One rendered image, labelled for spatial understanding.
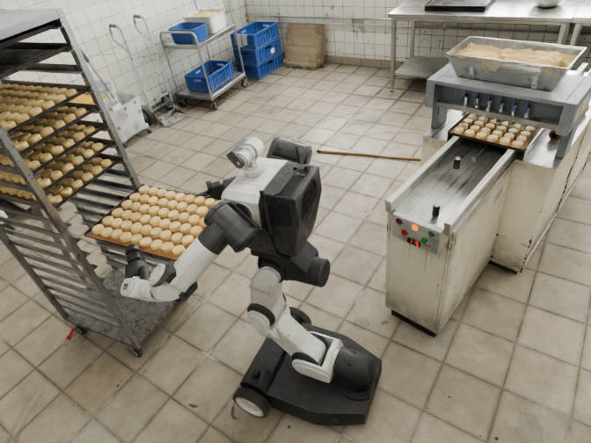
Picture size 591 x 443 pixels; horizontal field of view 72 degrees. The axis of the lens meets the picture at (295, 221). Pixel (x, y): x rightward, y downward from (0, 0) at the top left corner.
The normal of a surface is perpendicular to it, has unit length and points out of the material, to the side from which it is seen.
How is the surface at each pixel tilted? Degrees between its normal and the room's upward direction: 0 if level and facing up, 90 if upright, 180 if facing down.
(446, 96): 90
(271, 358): 0
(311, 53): 67
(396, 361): 0
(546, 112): 90
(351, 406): 0
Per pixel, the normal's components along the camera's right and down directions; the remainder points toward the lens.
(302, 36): -0.55, 0.30
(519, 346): -0.12, -0.77
